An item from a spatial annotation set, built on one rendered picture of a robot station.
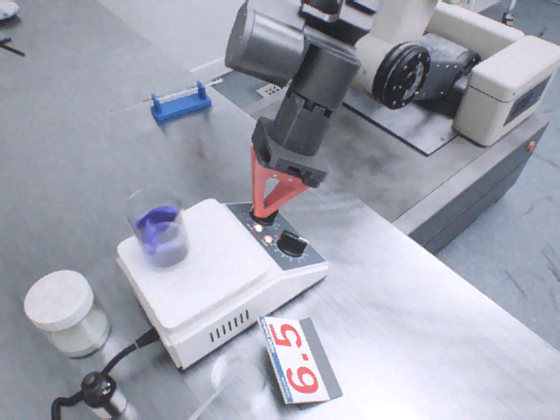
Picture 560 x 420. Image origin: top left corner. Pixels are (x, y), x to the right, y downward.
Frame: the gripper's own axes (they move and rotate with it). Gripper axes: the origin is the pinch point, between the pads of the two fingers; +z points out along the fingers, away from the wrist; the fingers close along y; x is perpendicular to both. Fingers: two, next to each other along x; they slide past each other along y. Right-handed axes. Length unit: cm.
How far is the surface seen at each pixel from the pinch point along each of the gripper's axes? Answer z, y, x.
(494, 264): 28, -50, 104
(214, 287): 2.9, 11.7, -5.6
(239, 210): 1.2, -0.4, -2.2
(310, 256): 1.2, 5.6, 5.8
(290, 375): 6.7, 17.8, 2.9
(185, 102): 1.7, -31.3, -8.3
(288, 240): 0.1, 5.1, 2.5
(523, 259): 23, -50, 113
